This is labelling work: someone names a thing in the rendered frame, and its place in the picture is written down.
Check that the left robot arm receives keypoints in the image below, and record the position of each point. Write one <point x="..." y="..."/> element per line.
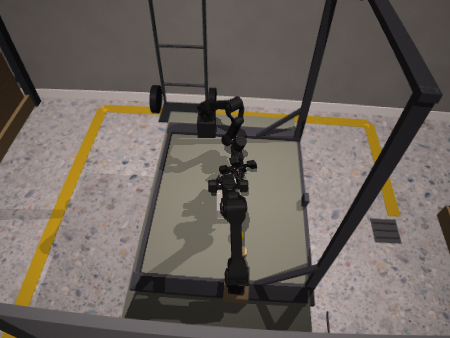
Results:
<point x="235" y="213"/>

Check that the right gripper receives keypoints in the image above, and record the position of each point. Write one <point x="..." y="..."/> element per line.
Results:
<point x="236" y="166"/>

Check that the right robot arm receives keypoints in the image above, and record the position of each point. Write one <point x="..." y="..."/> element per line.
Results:
<point x="229" y="138"/>

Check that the white cardboard box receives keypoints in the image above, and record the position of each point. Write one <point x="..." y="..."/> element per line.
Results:
<point x="219" y="196"/>

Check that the dark grey metal support frame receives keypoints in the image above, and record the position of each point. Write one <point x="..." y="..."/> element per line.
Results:
<point x="425" y="94"/>

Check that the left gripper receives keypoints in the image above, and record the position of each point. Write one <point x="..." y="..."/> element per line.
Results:
<point x="213" y="185"/>

